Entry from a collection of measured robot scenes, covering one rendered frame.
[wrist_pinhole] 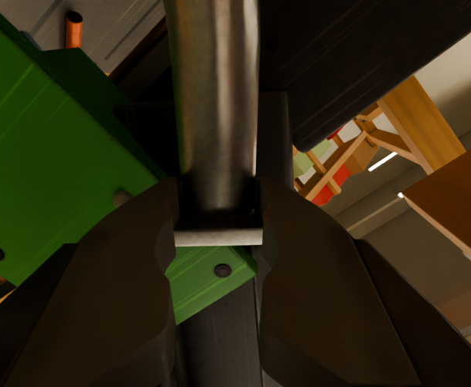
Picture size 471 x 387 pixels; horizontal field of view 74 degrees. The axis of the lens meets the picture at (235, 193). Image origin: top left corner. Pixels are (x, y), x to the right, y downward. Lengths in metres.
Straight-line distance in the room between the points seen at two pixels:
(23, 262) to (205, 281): 0.10
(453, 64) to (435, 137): 8.94
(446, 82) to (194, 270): 9.72
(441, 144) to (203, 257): 0.87
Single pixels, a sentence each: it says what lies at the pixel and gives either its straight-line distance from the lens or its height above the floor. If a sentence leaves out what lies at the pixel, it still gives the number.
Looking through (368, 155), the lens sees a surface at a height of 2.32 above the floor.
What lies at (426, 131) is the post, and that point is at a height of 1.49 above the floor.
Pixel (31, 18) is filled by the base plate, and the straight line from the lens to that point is 0.56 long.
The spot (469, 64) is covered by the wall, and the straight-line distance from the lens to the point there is 10.05.
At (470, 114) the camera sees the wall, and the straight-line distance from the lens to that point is 10.12.
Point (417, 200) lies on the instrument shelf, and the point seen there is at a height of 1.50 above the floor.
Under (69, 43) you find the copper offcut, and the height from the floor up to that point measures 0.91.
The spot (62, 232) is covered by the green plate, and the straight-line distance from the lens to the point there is 0.19.
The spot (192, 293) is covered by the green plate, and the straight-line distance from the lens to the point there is 0.19.
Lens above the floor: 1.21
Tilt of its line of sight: 6 degrees up
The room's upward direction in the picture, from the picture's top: 141 degrees clockwise
